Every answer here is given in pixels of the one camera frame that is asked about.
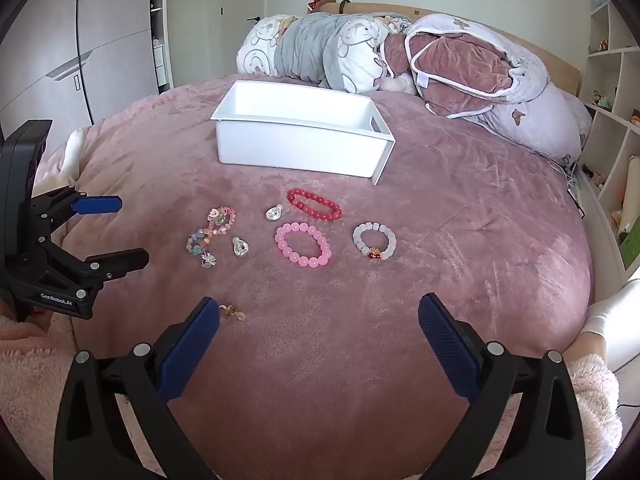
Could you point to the narrow white shelf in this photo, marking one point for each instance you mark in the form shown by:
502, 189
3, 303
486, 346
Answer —
157, 50

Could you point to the white shelf unit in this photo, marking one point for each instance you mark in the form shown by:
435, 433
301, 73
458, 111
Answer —
622, 75

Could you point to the mauve butterfly quilt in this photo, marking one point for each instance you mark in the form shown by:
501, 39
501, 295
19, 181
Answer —
450, 70

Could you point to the white plastic bin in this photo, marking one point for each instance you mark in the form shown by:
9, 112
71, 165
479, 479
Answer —
300, 150

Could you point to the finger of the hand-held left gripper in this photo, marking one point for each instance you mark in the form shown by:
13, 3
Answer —
120, 260
97, 205

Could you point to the white door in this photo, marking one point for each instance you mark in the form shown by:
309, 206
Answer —
210, 35

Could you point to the grey wardrobe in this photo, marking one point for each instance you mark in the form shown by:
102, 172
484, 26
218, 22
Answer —
110, 35

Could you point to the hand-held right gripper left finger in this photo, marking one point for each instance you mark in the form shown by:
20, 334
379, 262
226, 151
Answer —
187, 355

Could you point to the grey bear print quilt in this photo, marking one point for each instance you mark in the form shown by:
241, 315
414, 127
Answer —
305, 45

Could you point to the green box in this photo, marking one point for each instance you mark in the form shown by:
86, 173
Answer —
631, 247

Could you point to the silver heart pendant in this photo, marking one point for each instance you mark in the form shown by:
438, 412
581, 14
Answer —
240, 249
272, 214

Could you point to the small gold charm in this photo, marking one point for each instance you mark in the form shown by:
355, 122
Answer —
231, 311

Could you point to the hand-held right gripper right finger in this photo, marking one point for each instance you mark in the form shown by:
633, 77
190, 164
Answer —
447, 355

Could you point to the person's right leg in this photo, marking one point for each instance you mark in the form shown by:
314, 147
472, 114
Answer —
610, 320

